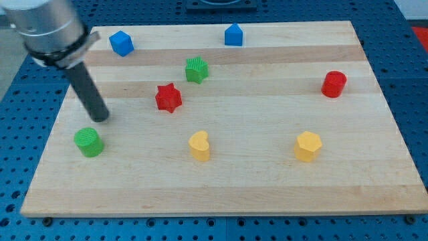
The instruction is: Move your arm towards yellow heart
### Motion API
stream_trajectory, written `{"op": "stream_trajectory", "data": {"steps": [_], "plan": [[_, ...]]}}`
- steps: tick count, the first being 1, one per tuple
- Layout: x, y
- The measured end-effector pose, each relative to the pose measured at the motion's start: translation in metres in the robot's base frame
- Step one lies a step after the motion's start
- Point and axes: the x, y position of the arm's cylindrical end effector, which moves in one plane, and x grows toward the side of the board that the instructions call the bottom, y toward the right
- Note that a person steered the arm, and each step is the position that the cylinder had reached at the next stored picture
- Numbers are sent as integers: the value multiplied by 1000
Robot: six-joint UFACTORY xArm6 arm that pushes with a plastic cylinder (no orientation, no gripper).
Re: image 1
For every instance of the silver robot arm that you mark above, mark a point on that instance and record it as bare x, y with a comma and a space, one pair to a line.
52, 31

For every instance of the yellow heart block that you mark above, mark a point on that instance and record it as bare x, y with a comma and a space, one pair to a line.
199, 146

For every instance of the red star block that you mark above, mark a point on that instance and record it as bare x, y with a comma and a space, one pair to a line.
168, 98

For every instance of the green star block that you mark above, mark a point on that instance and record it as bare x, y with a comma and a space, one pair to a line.
196, 70

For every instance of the wooden board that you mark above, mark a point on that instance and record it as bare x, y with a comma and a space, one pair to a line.
256, 100

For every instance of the blue pentagon block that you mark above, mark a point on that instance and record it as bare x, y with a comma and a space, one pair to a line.
233, 35

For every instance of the yellow hexagon block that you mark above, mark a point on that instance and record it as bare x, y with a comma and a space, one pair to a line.
307, 146

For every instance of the blue cube block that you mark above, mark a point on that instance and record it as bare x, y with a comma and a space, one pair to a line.
121, 43

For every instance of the red cylinder block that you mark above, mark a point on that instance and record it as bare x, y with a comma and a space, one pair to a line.
333, 84

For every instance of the green cylinder block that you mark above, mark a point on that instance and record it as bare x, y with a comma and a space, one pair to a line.
89, 142

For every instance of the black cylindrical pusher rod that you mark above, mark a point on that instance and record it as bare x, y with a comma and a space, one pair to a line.
87, 92

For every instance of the red object at edge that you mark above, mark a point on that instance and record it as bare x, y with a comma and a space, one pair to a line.
422, 35

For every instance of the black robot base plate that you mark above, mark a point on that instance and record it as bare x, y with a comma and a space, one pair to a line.
220, 5

